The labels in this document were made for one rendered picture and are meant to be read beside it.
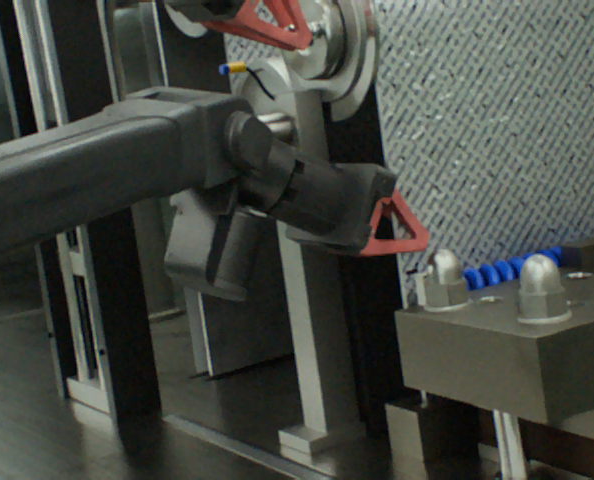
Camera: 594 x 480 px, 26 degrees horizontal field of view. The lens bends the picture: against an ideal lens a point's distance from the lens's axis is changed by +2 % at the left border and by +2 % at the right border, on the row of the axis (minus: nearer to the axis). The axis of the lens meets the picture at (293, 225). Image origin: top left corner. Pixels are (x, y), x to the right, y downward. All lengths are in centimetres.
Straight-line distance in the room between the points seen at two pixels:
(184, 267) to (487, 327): 22
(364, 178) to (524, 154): 19
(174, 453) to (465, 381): 33
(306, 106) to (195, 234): 21
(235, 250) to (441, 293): 16
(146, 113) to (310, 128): 27
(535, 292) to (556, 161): 26
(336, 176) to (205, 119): 16
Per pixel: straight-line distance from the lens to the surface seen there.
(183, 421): 126
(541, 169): 113
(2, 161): 74
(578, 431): 95
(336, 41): 104
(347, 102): 106
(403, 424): 106
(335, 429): 112
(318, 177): 96
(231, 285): 92
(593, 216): 117
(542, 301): 90
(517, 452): 97
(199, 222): 91
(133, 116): 83
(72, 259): 137
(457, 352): 94
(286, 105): 108
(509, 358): 90
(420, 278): 100
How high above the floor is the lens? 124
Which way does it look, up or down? 8 degrees down
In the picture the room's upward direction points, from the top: 8 degrees counter-clockwise
